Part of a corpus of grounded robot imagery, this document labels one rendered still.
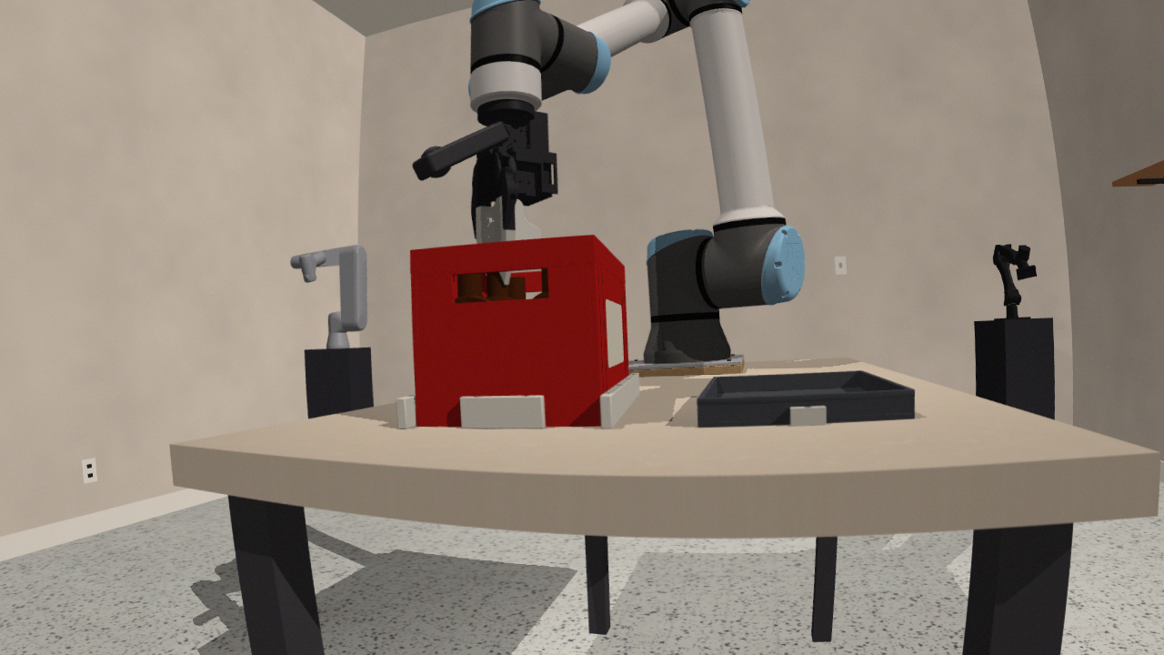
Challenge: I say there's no red box with cut-out openings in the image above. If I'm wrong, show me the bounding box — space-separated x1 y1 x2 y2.
410 235 629 427

